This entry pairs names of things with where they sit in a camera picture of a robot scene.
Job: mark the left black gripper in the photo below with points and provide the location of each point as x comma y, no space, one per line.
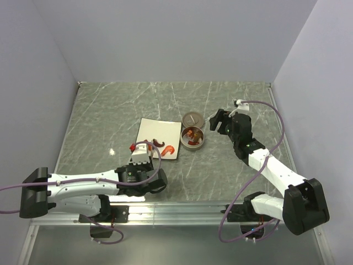
148,166

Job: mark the orange shrimp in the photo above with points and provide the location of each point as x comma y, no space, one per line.
168,149

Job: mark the brown chicken drumstick piece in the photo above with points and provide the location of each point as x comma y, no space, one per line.
193,143

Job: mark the aluminium front rail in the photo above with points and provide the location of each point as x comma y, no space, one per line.
154,214

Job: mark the round taupe lid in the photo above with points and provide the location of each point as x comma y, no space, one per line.
193,119

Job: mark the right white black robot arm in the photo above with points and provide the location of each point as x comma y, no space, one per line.
302,206

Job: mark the round metal lunch tin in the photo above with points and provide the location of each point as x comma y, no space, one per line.
192,138

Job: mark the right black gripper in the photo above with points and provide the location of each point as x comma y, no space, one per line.
221,115

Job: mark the dark red sausage slice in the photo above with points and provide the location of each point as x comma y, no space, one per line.
158,144

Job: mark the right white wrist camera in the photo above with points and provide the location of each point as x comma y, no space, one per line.
240,108

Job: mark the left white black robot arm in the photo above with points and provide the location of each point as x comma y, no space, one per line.
86,194

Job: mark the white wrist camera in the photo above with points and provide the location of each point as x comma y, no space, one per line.
140,154
240,108

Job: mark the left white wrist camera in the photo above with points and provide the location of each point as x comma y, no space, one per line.
140,154

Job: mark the glazed pork belly piece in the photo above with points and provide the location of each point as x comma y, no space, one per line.
190,134

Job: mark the white square plate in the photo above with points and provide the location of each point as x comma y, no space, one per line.
163,131

